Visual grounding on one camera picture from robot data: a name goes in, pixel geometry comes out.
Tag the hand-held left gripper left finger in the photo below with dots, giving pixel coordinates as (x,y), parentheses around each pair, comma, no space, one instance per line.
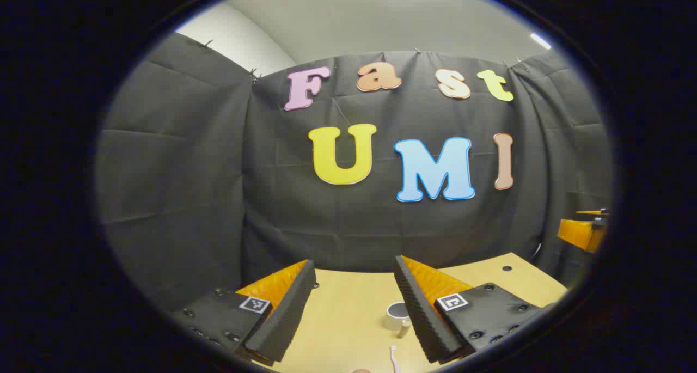
(283,318)

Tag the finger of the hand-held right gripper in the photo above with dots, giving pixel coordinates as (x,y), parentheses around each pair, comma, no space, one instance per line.
(577,232)

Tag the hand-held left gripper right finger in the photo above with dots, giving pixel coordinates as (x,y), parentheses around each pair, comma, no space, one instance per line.
(422,318)

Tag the white toothbrush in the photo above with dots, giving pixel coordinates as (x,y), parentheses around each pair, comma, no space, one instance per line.
(393,356)

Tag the wooden desktop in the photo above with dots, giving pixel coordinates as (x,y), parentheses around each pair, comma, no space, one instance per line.
(348,318)

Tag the black backdrop cloth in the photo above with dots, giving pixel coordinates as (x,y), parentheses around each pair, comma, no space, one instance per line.
(218,171)

